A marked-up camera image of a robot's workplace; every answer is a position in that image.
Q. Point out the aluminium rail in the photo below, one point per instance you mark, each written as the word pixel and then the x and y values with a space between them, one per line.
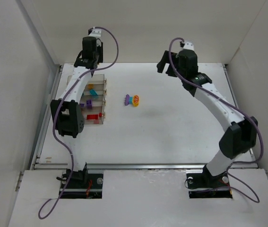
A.
pixel 121 166

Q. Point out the red lego block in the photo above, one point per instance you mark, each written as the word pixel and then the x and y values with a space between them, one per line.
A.
pixel 92 117

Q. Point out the clear compartment organizer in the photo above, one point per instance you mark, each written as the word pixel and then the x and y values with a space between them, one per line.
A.
pixel 93 101

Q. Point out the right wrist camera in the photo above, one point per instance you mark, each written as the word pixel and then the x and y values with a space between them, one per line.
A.
pixel 186 45

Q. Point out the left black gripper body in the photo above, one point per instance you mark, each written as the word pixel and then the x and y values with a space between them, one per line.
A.
pixel 98 53

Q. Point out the teal lego block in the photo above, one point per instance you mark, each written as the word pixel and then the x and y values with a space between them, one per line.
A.
pixel 93 92

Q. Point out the purple square lego block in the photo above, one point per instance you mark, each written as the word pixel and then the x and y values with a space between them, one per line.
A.
pixel 89 104

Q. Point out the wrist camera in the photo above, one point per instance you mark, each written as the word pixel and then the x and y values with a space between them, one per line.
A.
pixel 94 32
pixel 186 45

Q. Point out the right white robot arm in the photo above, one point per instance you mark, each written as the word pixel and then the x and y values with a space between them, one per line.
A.
pixel 239 132

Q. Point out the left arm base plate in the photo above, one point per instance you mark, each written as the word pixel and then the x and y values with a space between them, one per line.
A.
pixel 82 185

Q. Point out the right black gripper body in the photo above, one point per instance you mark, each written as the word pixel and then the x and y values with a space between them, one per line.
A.
pixel 168 62

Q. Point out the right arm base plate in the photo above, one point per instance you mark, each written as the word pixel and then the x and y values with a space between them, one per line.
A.
pixel 203 186

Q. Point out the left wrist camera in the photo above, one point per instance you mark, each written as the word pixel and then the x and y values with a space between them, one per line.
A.
pixel 94 32

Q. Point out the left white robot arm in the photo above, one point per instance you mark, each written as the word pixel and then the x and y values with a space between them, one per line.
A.
pixel 67 117

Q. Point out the yellow flower lego block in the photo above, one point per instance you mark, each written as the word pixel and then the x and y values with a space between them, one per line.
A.
pixel 135 100

